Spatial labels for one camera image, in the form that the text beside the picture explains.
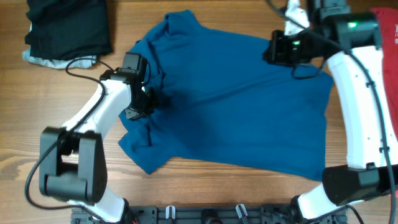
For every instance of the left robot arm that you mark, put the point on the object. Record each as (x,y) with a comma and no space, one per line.
(72,165)

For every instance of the black folded garment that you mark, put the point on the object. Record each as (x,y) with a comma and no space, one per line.
(68,29)

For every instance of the light grey folded garment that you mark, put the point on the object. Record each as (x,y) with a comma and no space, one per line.
(58,64)

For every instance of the blue polo shirt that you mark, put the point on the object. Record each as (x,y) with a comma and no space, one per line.
(219,101)

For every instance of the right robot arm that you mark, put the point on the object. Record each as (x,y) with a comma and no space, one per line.
(350,45)

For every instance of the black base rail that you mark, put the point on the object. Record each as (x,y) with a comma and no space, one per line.
(239,214)

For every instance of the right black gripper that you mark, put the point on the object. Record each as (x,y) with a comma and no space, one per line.
(277,53)

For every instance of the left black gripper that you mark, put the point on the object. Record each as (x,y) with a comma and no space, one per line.
(151,103)

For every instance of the red t-shirt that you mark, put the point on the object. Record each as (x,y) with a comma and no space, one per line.
(387,18)

